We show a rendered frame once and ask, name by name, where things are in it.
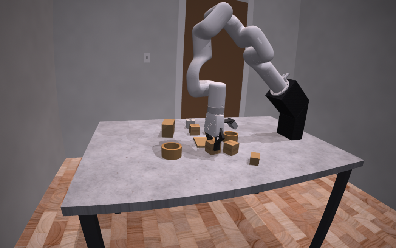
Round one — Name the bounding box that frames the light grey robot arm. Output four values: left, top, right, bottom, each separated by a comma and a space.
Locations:
186, 2, 289, 114

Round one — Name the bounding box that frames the light wooden square board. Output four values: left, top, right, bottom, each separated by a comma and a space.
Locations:
193, 137, 207, 148

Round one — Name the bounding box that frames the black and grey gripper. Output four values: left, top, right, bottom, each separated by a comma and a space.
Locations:
204, 112, 225, 151

